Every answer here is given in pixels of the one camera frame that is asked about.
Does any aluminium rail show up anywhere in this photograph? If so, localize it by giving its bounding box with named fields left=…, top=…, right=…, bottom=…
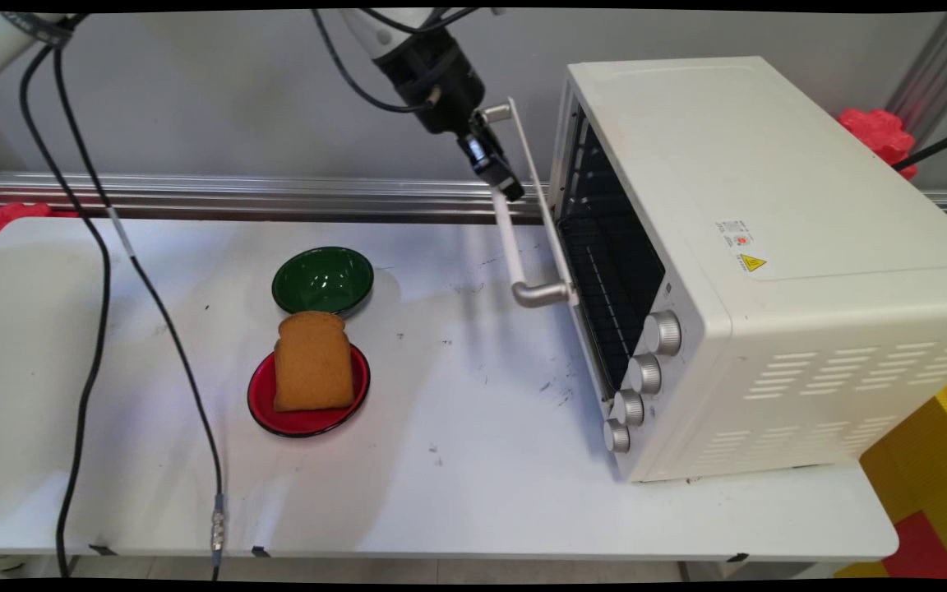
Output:
left=0, top=170, right=947, bottom=225

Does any white toaster oven body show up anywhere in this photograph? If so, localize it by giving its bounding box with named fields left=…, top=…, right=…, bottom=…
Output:
left=546, top=56, right=947, bottom=483

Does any brown bread slice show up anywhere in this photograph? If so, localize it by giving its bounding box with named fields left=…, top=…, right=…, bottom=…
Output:
left=273, top=310, right=356, bottom=414

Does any white oven door with handle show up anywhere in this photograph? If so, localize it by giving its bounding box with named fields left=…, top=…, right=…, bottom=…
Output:
left=478, top=97, right=583, bottom=312

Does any aluminium post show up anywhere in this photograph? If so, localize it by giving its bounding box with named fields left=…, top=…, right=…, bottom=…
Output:
left=885, top=12, right=947, bottom=147

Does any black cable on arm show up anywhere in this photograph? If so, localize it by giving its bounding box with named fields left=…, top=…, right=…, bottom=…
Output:
left=310, top=8, right=441, bottom=114

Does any red crumpled object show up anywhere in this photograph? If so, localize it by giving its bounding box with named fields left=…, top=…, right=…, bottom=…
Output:
left=838, top=108, right=919, bottom=181
left=0, top=201, right=55, bottom=252

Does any green enamel bowl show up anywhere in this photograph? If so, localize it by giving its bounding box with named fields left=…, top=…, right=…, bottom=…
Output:
left=271, top=246, right=376, bottom=318

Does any red enamel plate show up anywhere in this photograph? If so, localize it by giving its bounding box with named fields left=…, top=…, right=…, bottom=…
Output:
left=247, top=344, right=372, bottom=439

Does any red foam tile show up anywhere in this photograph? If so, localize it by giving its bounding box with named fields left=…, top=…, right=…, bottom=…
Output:
left=880, top=511, right=947, bottom=580

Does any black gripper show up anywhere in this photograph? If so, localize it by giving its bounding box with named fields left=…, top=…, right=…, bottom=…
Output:
left=375, top=33, right=526, bottom=204

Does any plain black cable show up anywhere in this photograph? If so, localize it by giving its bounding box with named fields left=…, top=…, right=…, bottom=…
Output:
left=18, top=45, right=113, bottom=576

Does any black cable with metal connector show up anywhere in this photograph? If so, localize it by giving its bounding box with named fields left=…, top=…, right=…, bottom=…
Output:
left=50, top=33, right=228, bottom=580

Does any thin black cable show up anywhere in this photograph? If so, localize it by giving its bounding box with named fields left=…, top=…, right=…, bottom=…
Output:
left=891, top=123, right=947, bottom=172

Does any yellow foam block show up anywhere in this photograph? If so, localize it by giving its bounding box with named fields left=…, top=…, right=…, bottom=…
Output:
left=834, top=366, right=947, bottom=580

